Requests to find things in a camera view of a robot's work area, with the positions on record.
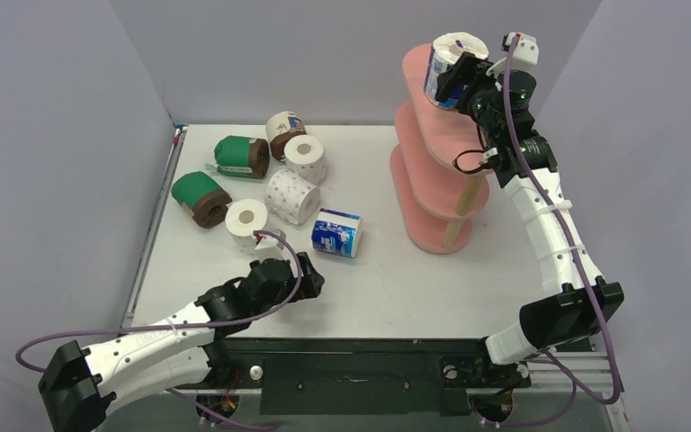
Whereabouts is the blue paper roll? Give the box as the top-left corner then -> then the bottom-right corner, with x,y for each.
424,31 -> 489,110

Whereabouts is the upright floral paper roll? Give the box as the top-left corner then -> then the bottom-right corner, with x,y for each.
284,134 -> 328,186

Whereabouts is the beige brown paper roll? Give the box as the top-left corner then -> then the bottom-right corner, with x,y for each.
265,111 -> 307,161

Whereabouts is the pink three-tier shelf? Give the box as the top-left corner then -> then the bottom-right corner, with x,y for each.
390,43 -> 493,255

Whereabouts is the green brown roll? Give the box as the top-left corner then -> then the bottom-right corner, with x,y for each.
171,171 -> 232,229
205,135 -> 270,179

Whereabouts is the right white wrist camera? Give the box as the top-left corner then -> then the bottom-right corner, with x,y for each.
486,31 -> 540,77

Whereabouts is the near green brown roll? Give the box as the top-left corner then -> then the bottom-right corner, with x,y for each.
171,171 -> 232,229

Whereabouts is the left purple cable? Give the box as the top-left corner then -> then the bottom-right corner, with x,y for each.
14,229 -> 305,432

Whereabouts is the floral white paper roll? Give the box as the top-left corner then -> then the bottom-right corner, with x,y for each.
264,169 -> 321,225

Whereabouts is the far green brown roll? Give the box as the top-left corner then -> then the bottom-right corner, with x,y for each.
205,135 -> 270,179

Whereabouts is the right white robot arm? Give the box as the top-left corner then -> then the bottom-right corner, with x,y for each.
426,52 -> 624,384

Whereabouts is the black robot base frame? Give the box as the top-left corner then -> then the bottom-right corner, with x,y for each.
182,337 -> 532,417

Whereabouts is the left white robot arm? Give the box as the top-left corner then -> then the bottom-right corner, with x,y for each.
38,252 -> 325,431

